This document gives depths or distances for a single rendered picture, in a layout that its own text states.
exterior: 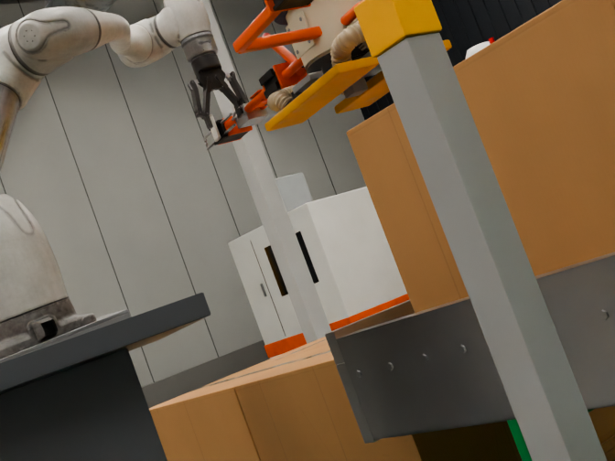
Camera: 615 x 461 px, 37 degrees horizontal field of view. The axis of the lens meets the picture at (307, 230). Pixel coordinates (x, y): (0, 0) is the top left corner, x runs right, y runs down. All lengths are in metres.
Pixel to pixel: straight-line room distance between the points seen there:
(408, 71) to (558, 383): 0.41
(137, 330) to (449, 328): 0.49
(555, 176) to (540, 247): 0.12
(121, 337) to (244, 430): 0.93
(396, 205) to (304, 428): 0.67
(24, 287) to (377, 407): 0.64
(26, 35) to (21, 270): 0.61
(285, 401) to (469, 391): 0.77
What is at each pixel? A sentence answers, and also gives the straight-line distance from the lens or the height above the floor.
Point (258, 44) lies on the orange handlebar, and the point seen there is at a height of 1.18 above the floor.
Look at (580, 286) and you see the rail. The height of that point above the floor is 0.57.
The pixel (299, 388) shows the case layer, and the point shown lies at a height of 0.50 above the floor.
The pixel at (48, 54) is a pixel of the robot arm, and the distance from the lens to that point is 2.07.
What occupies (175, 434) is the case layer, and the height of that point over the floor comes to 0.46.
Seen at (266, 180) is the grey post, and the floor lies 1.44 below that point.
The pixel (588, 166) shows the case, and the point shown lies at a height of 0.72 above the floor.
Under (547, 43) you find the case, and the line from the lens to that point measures 1.40.
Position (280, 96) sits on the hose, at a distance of 2.03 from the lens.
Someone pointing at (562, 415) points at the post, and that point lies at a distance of 1.13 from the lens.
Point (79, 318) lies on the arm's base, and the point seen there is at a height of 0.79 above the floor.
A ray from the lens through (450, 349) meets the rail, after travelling 1.46.
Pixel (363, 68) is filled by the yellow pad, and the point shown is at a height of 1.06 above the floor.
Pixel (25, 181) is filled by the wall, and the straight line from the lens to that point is 12.53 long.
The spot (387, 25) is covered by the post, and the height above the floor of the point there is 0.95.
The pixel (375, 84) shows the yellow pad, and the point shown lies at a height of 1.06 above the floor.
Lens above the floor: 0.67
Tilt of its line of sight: 4 degrees up
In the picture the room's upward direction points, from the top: 20 degrees counter-clockwise
